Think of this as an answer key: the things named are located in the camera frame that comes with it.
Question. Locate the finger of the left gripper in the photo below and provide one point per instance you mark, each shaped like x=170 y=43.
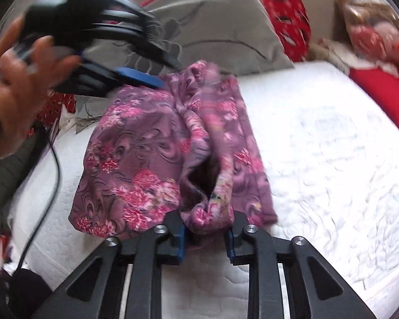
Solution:
x=132 y=77

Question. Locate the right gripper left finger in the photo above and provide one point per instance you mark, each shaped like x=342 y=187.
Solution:
x=120 y=278

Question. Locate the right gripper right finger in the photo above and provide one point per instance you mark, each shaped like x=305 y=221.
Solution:
x=289 y=271

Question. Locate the purple floral garment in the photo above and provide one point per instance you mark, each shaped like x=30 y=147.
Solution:
x=187 y=146

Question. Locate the person's left hand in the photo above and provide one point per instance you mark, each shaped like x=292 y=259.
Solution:
x=24 y=92

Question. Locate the grey floral pillow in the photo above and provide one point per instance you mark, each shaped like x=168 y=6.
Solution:
x=236 y=35

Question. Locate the white quilted bed cover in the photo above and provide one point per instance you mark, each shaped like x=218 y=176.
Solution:
x=332 y=160

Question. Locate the red patterned pillow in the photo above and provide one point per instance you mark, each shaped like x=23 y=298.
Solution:
x=291 y=24

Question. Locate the red cloth at bedside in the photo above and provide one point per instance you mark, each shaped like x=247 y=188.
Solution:
x=382 y=87

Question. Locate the doll in plastic bag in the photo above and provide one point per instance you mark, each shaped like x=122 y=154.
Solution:
x=373 y=28

